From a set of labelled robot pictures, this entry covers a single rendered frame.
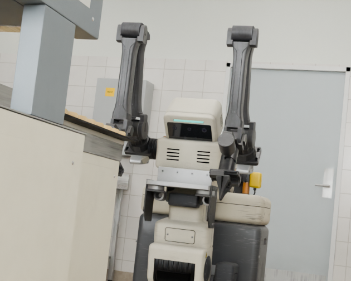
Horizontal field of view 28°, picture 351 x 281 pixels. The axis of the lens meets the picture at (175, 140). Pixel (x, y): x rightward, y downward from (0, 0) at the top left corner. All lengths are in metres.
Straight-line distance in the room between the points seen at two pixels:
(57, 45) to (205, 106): 1.58
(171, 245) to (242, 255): 0.35
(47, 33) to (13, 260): 0.36
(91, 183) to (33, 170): 0.71
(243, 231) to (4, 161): 1.98
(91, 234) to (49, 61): 0.80
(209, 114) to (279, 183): 3.53
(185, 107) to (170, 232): 0.49
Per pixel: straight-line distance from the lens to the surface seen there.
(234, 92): 2.50
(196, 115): 2.68
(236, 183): 2.41
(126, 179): 6.46
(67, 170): 1.26
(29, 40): 1.15
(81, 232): 1.82
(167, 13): 6.71
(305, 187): 6.12
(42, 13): 1.16
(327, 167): 6.11
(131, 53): 2.64
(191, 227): 2.72
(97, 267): 1.96
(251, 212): 2.94
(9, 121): 1.07
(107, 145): 1.96
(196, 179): 2.70
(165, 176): 2.74
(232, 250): 2.95
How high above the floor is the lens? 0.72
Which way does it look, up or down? 6 degrees up
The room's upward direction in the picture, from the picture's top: 6 degrees clockwise
